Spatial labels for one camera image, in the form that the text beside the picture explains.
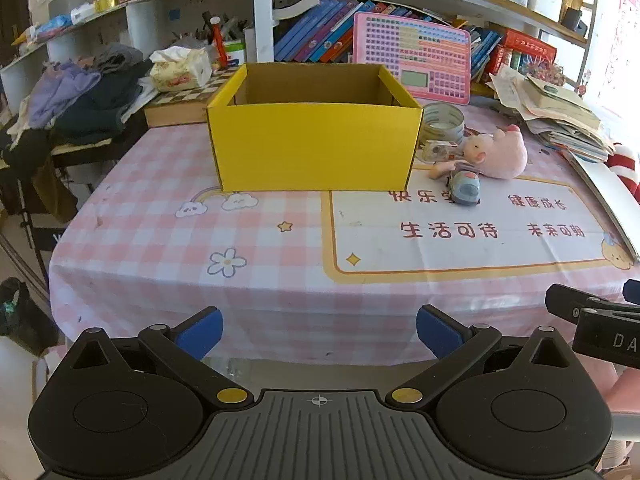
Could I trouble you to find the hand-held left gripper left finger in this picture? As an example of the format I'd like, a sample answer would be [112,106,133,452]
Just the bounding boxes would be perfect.
[50,306,255,408]

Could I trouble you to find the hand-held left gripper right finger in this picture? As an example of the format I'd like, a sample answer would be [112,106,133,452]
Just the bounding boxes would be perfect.
[385,304,588,408]

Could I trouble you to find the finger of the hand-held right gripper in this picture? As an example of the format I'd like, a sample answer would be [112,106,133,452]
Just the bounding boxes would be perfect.
[545,280,640,326]
[572,308,640,361]

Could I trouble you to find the pink plush pig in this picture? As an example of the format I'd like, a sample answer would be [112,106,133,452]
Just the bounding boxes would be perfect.
[431,124,529,181]

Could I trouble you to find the yellow cardboard box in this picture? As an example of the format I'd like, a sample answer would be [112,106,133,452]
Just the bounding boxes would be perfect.
[206,62,425,193]

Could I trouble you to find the green white container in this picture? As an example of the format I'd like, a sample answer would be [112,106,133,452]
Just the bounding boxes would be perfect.
[222,39,247,68]

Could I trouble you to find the white board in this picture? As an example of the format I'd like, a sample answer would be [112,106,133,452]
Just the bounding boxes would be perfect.
[562,147,640,263]

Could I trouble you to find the grey blue toy car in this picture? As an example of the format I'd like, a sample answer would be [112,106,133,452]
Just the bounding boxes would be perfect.
[446,169,482,207]

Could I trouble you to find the red white striped cloth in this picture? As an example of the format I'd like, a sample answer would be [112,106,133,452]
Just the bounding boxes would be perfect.
[605,142,640,198]

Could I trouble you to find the small white grey box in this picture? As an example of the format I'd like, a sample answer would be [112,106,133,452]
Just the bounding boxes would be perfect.
[424,141,460,163]

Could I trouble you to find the black bag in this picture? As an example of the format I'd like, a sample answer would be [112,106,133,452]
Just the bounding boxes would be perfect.
[0,276,58,356]

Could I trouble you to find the stack of papers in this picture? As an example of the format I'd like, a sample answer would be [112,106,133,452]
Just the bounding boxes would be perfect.
[487,65,616,163]

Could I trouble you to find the grey tape roll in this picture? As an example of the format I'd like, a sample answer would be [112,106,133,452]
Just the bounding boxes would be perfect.
[421,102,467,145]

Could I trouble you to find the wooden chessboard box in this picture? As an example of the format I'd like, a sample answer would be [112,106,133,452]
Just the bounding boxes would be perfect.
[144,65,241,128]

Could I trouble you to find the red box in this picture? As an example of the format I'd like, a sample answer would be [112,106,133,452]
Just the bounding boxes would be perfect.
[487,29,557,78]

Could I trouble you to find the pile of clothes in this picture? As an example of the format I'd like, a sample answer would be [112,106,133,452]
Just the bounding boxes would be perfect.
[0,42,158,181]

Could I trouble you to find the floral tissue pack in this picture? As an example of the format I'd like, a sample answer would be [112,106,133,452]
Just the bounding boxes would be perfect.
[149,46,213,92]

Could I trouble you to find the red orange toy stick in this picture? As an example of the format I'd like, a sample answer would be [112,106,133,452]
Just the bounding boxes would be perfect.
[209,16,230,68]

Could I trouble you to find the pink toy tablet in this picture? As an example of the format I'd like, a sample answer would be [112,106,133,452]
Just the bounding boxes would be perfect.
[352,11,472,106]

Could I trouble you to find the row of colourful books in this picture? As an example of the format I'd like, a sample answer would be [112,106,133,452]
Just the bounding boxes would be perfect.
[274,0,503,83]

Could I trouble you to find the white shelf unit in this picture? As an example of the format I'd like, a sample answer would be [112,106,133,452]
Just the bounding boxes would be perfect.
[0,0,601,111]

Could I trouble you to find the wall poster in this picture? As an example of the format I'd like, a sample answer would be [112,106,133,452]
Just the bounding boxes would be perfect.
[597,0,640,116]

